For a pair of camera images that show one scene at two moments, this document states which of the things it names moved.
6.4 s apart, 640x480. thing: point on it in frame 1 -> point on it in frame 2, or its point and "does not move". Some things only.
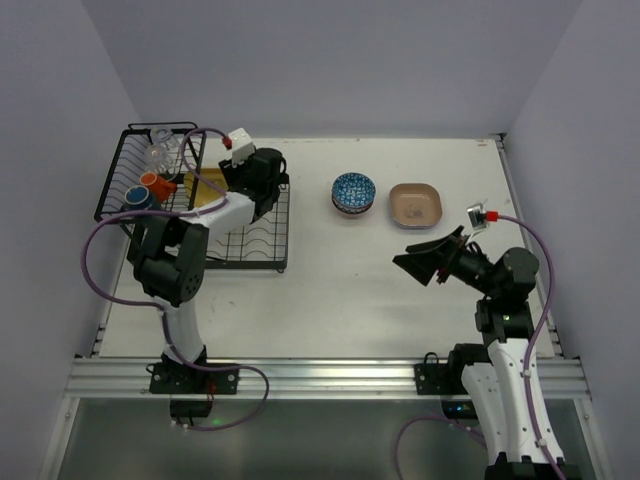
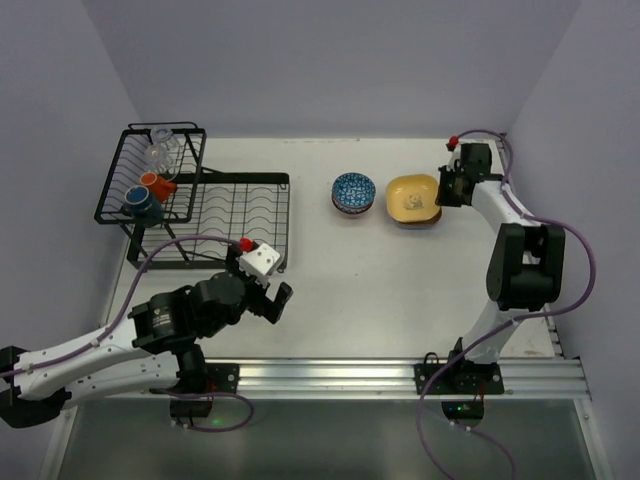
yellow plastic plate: (205, 194) -> (412, 197)
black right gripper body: (450, 259) -> (447, 186)
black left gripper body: (230, 176) -> (261, 298)
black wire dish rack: (146, 169) does not move
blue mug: (137, 198) does not move
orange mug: (160, 189) does not move
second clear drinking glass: (160, 159) does not move
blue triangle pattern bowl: (354, 191) does not move
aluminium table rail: (297, 379) does not move
